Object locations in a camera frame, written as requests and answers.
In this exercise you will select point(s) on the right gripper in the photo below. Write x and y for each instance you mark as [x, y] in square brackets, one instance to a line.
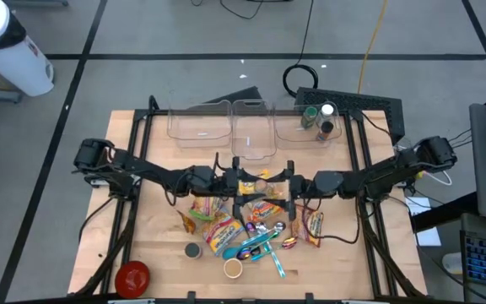
[302, 186]

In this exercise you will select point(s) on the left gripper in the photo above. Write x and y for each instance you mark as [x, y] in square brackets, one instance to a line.
[230, 183]

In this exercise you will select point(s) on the yellow ramen noodle pack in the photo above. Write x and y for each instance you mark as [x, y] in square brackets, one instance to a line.
[247, 188]

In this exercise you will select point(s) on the small cork-stoppered glass jar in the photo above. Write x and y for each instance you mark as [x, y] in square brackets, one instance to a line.
[261, 186]

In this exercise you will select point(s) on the orange chicken ramen pack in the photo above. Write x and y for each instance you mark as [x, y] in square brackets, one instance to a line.
[266, 211]

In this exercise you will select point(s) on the purple iridescent metal spoon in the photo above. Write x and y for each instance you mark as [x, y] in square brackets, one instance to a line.
[250, 227]

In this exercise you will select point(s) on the silver metal spoon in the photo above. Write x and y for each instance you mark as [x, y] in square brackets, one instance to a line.
[261, 228]

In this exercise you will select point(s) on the green-edged chili shrimp ramen pack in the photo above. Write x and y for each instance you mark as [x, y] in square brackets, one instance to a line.
[207, 207]

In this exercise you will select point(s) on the red ramen noodle pack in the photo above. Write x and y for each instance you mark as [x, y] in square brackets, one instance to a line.
[312, 226]

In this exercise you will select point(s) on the blue less-sodium ramen pack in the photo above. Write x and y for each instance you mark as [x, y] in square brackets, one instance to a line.
[222, 232]

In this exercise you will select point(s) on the gold iridescent metal spoon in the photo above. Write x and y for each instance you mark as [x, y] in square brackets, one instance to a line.
[289, 242]

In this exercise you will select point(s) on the rainbow iridescent metal spoon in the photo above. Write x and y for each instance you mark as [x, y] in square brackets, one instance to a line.
[243, 254]

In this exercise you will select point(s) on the orange snack packet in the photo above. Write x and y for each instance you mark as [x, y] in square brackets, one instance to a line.
[188, 224]

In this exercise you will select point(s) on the teal white patterned utensil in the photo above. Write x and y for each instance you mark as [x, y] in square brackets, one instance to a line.
[277, 262]

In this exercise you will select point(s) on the black-lid orange spice bottle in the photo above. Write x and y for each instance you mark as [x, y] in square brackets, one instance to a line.
[326, 128]

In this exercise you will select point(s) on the green spice jar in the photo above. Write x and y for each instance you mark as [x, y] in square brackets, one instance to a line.
[309, 115]

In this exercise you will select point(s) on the tan-lid furikake seasoning jar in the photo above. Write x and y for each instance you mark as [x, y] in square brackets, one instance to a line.
[233, 268]

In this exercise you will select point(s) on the dark-lid purple-label jar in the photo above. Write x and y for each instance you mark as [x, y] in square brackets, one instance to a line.
[192, 250]

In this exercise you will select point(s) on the white-lid clear spice bottle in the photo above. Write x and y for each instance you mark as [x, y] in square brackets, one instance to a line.
[326, 110]

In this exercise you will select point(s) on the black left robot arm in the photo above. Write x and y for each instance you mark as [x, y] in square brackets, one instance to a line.
[150, 169]

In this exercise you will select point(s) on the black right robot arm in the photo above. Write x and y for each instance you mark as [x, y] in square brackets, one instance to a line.
[378, 177]

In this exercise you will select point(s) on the long clear plastic bin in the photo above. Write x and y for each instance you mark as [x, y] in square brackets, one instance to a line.
[253, 126]

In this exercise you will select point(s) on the black flat panel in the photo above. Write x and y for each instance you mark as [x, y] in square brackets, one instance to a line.
[243, 95]

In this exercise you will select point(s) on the red lacquer bowl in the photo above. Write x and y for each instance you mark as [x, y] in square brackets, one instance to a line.
[132, 279]

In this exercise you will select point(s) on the white paper sheet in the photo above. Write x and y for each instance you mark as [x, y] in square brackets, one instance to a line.
[430, 236]

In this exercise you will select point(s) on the black desk leg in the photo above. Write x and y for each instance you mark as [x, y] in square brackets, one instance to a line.
[441, 215]

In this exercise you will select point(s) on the white computer mouse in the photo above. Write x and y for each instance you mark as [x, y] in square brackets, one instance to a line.
[451, 262]

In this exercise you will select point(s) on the white trash can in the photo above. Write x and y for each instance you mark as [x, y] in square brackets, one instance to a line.
[15, 63]

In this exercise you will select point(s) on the black aluminium table frame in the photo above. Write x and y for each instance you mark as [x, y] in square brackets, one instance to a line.
[142, 114]

